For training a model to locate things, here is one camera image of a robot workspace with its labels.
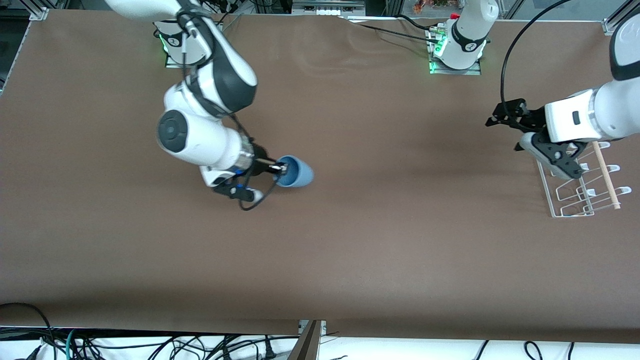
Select aluminium corner bracket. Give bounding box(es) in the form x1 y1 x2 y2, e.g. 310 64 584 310
20 6 50 22

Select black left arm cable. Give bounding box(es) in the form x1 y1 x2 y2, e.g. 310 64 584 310
501 0 573 119

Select brown table cover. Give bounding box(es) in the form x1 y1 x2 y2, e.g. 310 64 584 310
0 9 640 345

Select orange background object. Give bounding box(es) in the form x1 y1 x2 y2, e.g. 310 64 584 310
413 0 452 14

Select thin black table cable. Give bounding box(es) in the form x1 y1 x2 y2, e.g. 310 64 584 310
350 19 443 44

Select white wire cup rack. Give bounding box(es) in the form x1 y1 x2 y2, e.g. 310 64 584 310
536 141 632 219

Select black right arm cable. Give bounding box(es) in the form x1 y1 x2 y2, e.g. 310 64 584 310
177 5 281 212

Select wooden rack rod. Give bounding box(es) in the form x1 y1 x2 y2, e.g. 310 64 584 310
592 141 622 210

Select teal cable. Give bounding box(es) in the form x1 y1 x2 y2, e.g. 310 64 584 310
66 328 82 360

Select thick black looped cable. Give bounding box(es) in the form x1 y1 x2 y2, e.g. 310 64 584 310
0 302 53 348

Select aluminium frame profile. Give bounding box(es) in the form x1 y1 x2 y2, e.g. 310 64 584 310
602 0 640 37

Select white power strip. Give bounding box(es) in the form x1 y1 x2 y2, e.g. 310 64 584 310
292 1 366 17

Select blue plastic cup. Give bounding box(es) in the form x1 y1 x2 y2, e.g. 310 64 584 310
275 155 315 188

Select metal frame post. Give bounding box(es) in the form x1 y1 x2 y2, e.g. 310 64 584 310
287 320 327 360

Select thick black table cable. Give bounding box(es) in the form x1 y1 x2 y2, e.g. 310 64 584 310
395 13 443 33

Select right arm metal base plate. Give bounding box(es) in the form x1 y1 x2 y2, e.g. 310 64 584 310
159 21 223 69

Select tangled black floor cables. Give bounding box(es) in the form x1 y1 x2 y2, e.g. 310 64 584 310
75 334 283 360

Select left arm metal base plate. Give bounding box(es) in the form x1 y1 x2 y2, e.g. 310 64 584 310
428 26 483 76

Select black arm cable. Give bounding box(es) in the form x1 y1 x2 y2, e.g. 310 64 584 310
177 5 281 212
501 0 573 119

